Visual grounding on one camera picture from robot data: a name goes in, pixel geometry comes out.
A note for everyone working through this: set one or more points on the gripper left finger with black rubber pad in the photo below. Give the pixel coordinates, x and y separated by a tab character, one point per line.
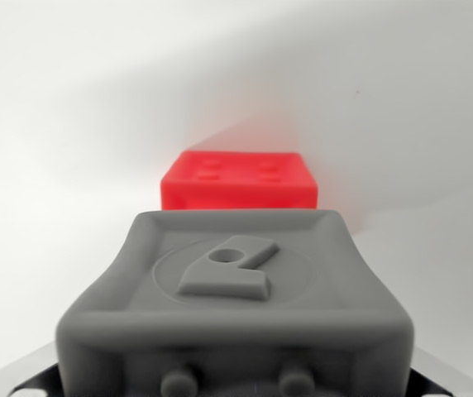
25	378

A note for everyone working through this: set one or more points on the gripper right finger with black rubber pad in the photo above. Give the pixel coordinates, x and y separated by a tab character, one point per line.
447	378

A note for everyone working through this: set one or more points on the grey cube with studs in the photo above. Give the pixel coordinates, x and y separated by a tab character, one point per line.
236	302

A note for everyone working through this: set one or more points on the red cube with studs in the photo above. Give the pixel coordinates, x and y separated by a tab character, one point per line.
238	184

